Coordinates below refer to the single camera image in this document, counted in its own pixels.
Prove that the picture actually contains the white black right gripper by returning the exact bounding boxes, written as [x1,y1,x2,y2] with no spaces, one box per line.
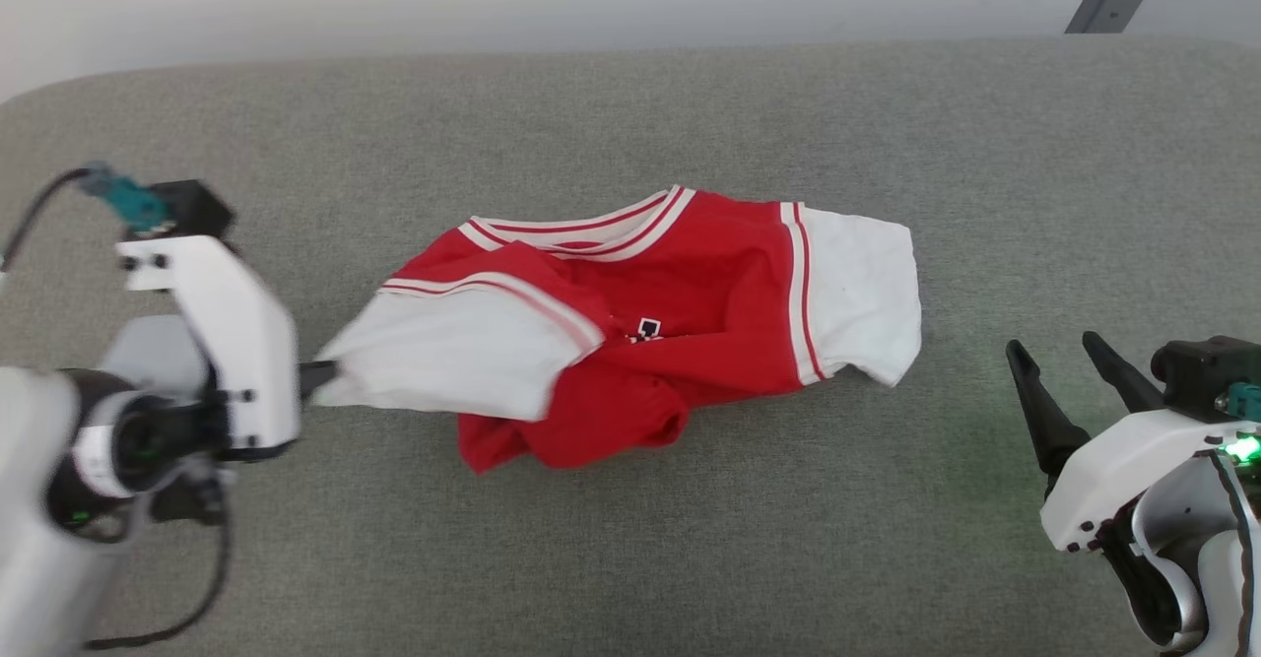
[1005,331,1261,554]

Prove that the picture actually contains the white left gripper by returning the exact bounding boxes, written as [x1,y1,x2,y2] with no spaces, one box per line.
[116,234,342,463]

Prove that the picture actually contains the red and white garment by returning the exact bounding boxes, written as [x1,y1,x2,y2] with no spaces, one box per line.
[313,184,924,476]

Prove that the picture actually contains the grey fabric sofa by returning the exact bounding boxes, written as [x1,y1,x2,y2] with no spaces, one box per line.
[0,34,1261,657]

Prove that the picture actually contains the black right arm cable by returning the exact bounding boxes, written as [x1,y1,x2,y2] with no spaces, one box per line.
[1207,450,1261,657]

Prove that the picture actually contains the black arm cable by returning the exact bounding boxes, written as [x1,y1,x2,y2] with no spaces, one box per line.
[0,166,233,651]
[1207,450,1261,657]

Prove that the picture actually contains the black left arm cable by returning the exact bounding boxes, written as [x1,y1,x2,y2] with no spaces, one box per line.
[0,166,233,651]

